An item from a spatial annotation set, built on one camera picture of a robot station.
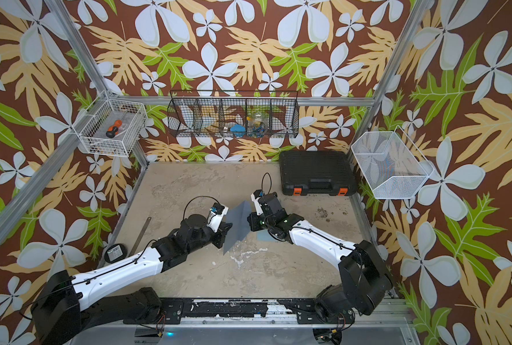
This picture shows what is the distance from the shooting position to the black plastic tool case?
1038mm

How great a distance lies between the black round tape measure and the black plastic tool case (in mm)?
760

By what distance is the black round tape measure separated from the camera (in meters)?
0.86
